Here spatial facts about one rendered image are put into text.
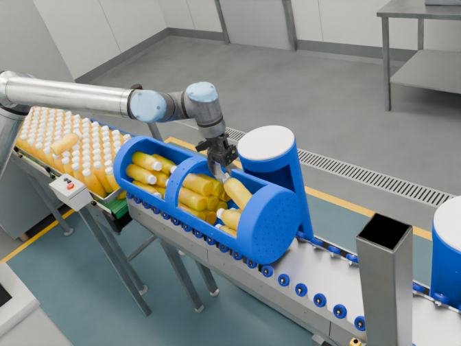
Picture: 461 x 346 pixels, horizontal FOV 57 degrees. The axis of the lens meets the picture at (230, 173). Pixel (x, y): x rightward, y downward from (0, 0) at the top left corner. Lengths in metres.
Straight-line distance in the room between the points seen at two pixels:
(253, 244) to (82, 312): 1.93
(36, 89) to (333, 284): 1.15
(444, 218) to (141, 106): 1.05
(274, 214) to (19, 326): 1.00
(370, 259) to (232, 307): 2.12
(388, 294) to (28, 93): 1.16
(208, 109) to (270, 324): 1.58
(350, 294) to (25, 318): 1.16
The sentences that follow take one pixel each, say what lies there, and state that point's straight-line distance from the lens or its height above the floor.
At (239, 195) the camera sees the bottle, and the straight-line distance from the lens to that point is 1.54.
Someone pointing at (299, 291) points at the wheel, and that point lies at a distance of 1.51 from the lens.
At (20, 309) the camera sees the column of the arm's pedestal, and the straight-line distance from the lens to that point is 1.75.
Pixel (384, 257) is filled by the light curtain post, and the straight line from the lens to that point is 0.65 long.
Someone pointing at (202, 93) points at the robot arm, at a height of 1.62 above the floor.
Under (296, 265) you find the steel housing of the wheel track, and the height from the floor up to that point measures 0.93.
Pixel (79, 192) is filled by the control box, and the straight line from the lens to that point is 2.17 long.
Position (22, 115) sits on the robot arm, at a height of 1.62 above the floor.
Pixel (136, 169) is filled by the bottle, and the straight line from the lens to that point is 2.03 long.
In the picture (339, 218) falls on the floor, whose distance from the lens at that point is 3.07.
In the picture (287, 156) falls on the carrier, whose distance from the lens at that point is 2.01.
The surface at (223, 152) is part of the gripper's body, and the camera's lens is 1.44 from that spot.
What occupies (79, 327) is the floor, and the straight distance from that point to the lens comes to 3.12.
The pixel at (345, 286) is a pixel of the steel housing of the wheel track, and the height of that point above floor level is 0.93.
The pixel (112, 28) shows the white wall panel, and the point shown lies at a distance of 6.86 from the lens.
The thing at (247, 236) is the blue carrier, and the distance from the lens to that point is 1.45.
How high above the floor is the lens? 2.18
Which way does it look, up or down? 36 degrees down
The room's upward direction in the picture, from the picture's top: 18 degrees counter-clockwise
